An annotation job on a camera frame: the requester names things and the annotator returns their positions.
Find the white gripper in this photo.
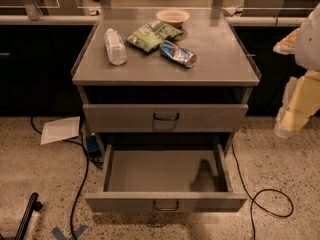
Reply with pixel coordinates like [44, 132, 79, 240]
[274, 71, 320, 138]

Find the blue silver redbull can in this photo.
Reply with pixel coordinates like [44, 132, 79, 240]
[159, 40, 197, 68]

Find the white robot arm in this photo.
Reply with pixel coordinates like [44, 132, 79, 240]
[273, 4, 320, 138]

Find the grey metal drawer cabinet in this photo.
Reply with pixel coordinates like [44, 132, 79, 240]
[71, 7, 262, 158]

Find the open grey lower drawer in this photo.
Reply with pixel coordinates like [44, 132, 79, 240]
[86, 144, 247, 213]

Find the closed grey upper drawer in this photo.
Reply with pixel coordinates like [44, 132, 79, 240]
[83, 104, 248, 133]

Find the beige paper bowl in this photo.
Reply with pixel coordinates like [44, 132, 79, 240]
[156, 9, 190, 28]

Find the green chip bag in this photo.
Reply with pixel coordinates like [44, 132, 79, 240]
[127, 20, 183, 53]

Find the clear plastic water bottle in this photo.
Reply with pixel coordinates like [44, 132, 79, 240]
[104, 28, 127, 65]

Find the blue power adapter box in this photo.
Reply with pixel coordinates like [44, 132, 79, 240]
[86, 135, 101, 156]

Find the white paper sheet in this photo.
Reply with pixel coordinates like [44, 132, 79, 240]
[40, 116, 80, 145]

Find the black bar tool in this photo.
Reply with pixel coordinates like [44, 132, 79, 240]
[14, 192, 43, 240]

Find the black floor cable right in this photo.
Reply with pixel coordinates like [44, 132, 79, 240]
[231, 143, 295, 240]

